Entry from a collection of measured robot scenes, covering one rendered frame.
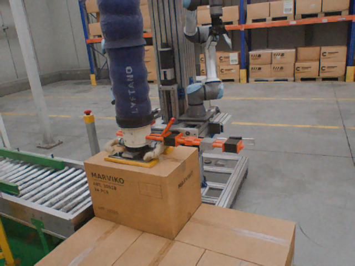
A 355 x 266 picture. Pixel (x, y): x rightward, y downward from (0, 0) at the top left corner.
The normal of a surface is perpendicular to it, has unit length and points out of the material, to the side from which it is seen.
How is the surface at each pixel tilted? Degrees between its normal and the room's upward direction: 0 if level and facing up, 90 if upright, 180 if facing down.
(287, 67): 93
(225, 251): 0
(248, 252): 0
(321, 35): 90
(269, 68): 91
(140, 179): 90
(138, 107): 75
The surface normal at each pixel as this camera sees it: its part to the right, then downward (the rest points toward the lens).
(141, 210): -0.47, 0.33
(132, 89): 0.33, -0.07
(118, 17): 0.15, 0.06
